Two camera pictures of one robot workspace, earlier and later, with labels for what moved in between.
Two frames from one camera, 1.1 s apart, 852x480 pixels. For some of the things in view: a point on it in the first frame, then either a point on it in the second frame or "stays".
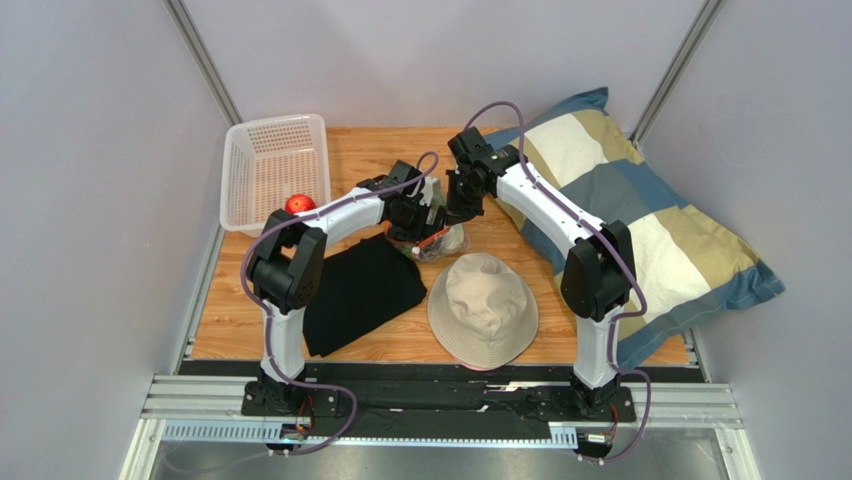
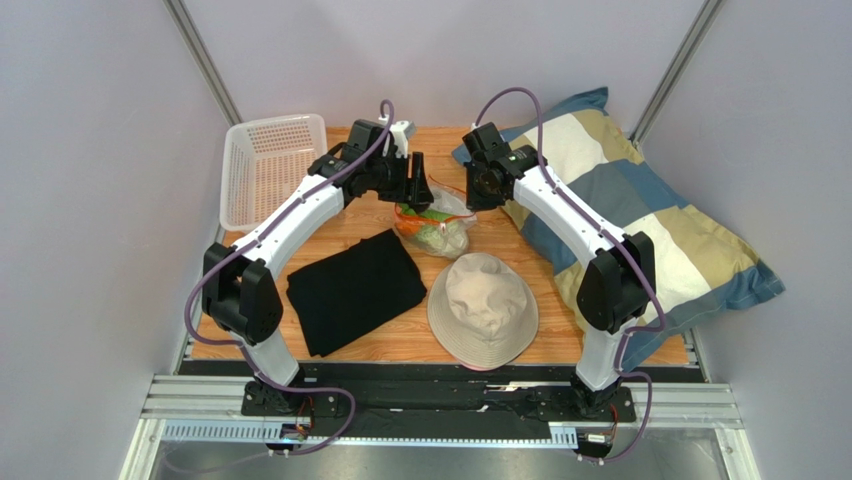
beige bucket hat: (482, 310) stays
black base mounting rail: (439, 400) stays
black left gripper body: (412, 224) -> (390, 177)
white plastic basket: (267, 161) stays
